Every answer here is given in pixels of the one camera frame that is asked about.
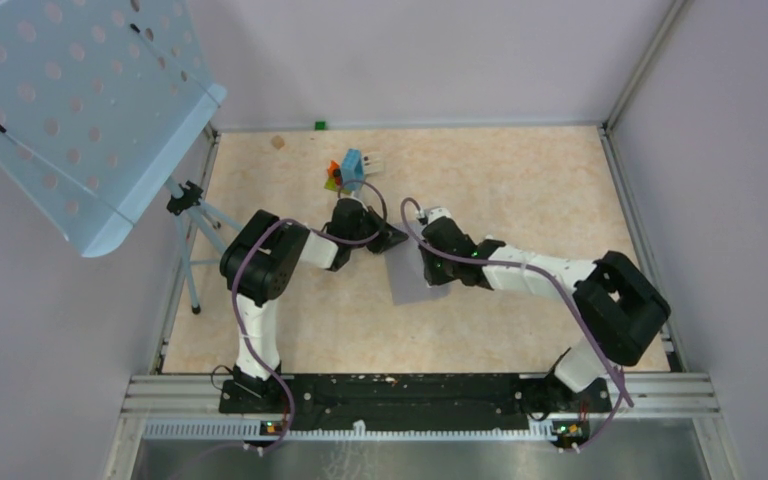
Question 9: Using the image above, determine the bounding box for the grey envelope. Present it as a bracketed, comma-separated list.
[384, 239, 451, 306]

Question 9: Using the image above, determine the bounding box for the colourful toy block assembly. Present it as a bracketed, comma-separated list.
[324, 149, 385, 195]

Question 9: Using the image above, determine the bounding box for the light blue perforated music stand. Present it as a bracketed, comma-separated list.
[0, 0, 246, 316]

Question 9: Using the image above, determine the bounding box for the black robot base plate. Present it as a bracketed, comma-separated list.
[218, 373, 612, 433]

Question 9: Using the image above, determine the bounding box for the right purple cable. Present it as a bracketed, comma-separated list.
[399, 196, 636, 452]

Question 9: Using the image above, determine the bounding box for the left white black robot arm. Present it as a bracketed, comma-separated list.
[219, 198, 408, 414]

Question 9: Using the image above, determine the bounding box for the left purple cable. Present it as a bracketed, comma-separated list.
[230, 178, 390, 455]

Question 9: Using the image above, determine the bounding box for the white slotted cable duct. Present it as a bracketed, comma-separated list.
[143, 418, 557, 442]

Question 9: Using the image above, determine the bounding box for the purple cable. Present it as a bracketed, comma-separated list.
[230, 178, 390, 455]
[399, 196, 636, 452]

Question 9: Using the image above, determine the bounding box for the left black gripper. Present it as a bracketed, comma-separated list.
[346, 207, 406, 256]

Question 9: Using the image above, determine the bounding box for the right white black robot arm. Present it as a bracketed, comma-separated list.
[419, 208, 672, 412]

